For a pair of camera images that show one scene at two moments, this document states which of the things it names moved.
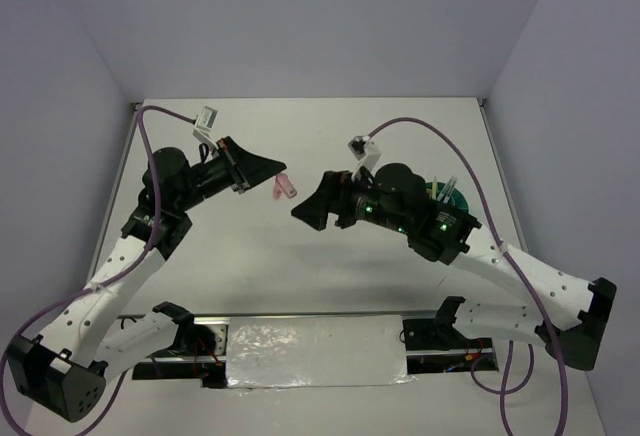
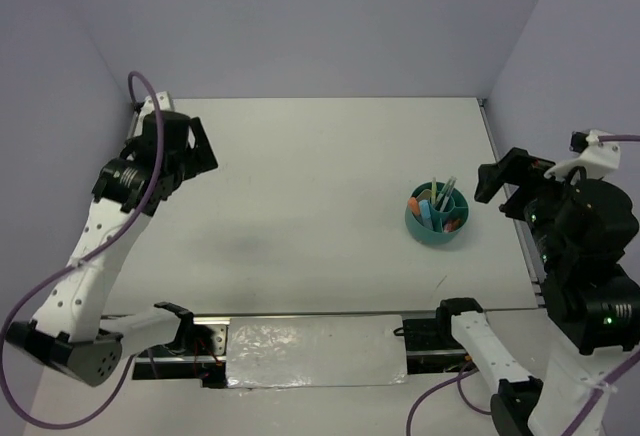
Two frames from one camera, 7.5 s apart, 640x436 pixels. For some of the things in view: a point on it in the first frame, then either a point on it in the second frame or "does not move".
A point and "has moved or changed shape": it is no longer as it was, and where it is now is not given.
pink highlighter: [277, 189] has moved or changed shape
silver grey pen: [445, 189] does not move
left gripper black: [254, 169] -> [203, 160]
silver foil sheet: [316, 351] does not move
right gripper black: [332, 195] -> [516, 164]
